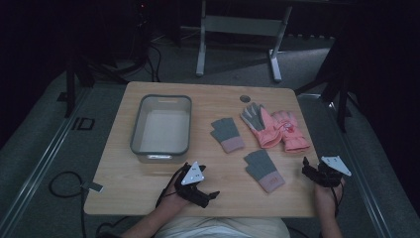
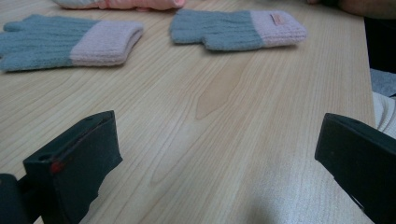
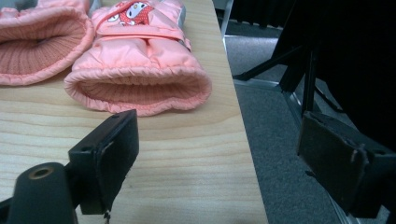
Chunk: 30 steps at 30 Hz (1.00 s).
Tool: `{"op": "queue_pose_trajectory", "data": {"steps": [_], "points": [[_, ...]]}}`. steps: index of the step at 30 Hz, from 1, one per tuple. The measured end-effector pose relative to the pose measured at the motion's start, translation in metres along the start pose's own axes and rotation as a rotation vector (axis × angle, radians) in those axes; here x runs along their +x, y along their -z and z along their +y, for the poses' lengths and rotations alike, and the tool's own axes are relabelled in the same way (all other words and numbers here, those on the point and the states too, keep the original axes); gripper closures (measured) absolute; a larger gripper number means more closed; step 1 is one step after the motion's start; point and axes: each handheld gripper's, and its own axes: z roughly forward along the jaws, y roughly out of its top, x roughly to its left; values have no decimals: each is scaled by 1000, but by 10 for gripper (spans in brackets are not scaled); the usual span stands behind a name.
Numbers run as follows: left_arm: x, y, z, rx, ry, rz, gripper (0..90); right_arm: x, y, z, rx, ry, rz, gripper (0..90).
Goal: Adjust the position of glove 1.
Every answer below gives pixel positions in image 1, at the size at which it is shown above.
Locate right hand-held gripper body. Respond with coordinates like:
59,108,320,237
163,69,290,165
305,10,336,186
310,156,353,188

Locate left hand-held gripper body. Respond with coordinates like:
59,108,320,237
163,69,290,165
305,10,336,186
173,161,221,209

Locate pink ski glove with print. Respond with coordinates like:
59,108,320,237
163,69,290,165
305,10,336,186
270,110,312,154

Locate person's left hand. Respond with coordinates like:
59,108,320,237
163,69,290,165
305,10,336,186
160,182,193,213

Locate person's right hand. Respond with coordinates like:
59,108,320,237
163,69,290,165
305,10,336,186
313,178,347,216

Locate grey-rimmed translucent plastic bin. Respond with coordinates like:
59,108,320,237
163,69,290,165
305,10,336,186
130,93,193,165

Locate grey knit glove pink cuff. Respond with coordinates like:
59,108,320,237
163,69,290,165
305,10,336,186
243,149,286,194
210,117,246,155

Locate person's white shirt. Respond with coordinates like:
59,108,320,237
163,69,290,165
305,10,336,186
154,216,292,238

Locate pink ski glove grey palm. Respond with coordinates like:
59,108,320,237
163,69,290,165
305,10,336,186
240,102,283,150

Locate black tripod stand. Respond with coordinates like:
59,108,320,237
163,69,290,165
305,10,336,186
294,33,355,134
56,49,100,119

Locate right hand-held gripper black cable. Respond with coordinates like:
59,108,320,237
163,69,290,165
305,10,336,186
331,182,345,217

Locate hand-held gripper black cable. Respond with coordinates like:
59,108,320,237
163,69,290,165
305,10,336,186
331,182,345,217
155,165,186,209

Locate metal floor rail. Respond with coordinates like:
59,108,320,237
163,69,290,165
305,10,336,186
0,87,92,234
296,93,392,238

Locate left hand-held gripper black cable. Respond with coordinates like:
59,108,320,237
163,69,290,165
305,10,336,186
155,165,186,209

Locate silver cable plug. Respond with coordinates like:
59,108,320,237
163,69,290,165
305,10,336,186
80,180,105,194

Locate black background cables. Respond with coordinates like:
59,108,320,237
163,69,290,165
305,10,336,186
127,19,163,83

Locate black floor cable loop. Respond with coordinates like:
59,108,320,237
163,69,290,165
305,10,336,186
49,171,88,238

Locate grey metal stand frame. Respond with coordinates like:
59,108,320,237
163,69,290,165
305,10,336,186
195,0,293,83

